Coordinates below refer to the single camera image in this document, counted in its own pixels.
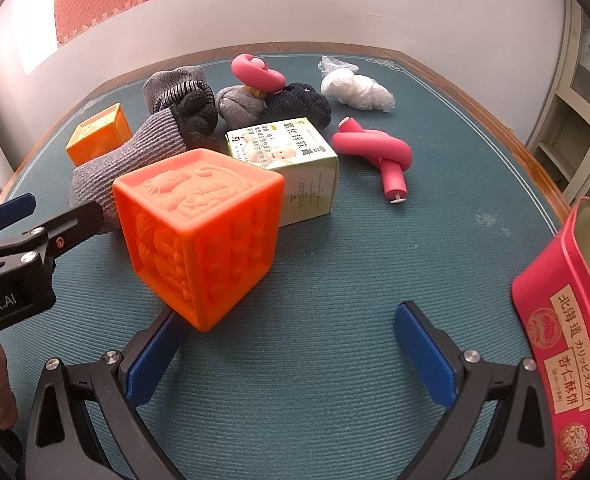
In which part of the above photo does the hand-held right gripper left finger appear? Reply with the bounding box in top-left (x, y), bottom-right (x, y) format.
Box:
top-left (25, 307), bottom-right (191, 480)

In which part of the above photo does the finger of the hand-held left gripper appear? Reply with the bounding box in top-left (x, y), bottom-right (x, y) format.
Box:
top-left (0, 202), bottom-right (106, 277)
top-left (0, 193), bottom-right (36, 246)

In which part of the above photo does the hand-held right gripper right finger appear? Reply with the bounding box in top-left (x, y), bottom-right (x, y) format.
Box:
top-left (394, 301), bottom-right (561, 480)

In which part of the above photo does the red box container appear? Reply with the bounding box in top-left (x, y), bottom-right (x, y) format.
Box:
top-left (512, 196), bottom-right (590, 480)

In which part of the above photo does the large orange embossed cube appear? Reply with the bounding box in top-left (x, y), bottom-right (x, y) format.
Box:
top-left (112, 149), bottom-right (286, 333)

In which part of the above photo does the grey sock black ribbed cuff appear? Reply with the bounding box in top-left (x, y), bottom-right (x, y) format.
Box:
top-left (142, 66), bottom-right (215, 115)

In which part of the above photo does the pink knotted foam tube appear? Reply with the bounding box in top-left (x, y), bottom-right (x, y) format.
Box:
top-left (331, 116), bottom-right (414, 205)
top-left (231, 54), bottom-right (286, 94)

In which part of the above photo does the navy sock ball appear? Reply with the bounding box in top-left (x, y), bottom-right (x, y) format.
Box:
top-left (262, 82), bottom-right (333, 133)

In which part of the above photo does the long grey ribbed sock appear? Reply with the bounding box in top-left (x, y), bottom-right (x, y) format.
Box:
top-left (71, 91), bottom-right (222, 235)

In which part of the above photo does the small orange embossed cube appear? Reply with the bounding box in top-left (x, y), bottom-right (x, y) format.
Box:
top-left (66, 103), bottom-right (134, 167)

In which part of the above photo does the green and white carton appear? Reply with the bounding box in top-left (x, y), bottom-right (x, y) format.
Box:
top-left (225, 116), bottom-right (339, 227)

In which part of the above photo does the white plush toy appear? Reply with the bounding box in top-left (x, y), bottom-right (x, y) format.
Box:
top-left (319, 55), bottom-right (395, 112)

